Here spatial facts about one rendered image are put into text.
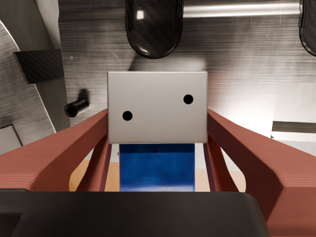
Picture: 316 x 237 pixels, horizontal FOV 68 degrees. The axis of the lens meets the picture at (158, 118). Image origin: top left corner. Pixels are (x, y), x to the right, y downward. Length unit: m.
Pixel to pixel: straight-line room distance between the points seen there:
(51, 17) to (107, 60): 0.14
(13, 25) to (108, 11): 0.11
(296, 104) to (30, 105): 0.24
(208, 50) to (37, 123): 0.18
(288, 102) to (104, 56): 0.14
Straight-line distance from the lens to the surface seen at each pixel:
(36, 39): 0.28
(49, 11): 0.30
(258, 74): 0.17
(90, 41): 0.18
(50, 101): 0.26
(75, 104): 0.17
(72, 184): 0.35
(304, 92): 0.21
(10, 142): 0.27
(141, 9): 0.18
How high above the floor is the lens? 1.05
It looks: 71 degrees down
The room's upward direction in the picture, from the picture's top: 149 degrees counter-clockwise
